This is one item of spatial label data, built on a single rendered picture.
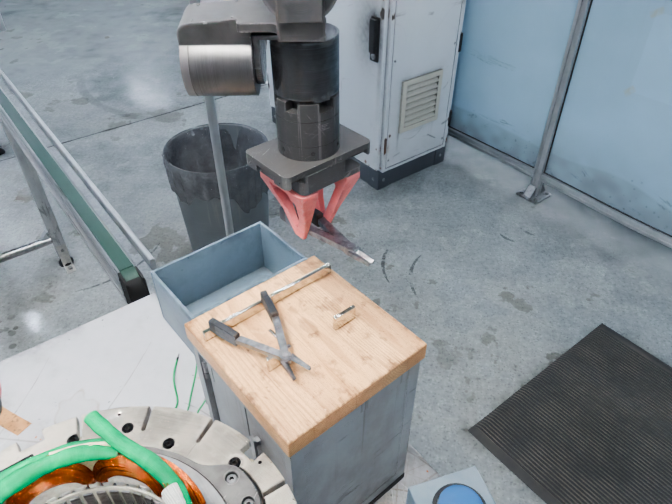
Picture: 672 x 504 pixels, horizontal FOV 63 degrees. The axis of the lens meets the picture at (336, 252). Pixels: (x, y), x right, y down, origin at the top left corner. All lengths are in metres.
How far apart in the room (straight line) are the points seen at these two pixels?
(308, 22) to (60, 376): 0.78
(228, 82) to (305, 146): 0.08
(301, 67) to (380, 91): 2.11
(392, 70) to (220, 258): 1.88
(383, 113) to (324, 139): 2.14
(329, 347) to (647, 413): 1.59
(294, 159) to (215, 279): 0.33
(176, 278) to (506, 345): 1.54
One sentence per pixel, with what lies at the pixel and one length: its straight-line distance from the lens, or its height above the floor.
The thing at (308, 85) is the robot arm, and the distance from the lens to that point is 0.46.
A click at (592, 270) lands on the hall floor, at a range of 2.55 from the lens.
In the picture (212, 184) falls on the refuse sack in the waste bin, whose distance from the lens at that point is 1.93.
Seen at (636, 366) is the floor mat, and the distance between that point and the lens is 2.20.
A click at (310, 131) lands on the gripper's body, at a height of 1.31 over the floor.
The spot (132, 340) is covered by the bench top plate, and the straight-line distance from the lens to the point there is 1.06.
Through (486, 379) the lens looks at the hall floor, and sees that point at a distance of 1.99.
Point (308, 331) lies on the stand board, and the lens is 0.62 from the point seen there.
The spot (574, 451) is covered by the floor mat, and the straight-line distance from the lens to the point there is 1.90.
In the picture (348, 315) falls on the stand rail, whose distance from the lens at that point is 0.62.
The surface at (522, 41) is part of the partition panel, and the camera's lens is 2.77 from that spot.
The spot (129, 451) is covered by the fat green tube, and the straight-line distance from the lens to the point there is 0.46.
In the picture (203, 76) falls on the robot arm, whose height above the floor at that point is 1.35.
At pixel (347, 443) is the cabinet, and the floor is 0.98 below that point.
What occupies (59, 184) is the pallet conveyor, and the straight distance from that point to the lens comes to 1.59.
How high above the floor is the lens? 1.52
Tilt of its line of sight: 39 degrees down
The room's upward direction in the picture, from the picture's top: straight up
